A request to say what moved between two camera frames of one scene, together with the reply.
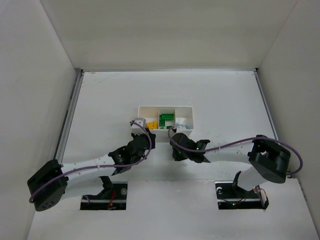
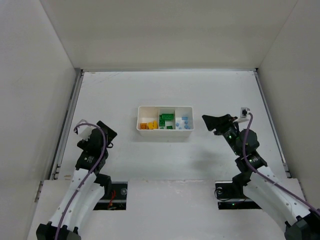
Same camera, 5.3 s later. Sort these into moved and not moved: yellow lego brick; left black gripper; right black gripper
Moved: left black gripper; right black gripper
Not moved: yellow lego brick
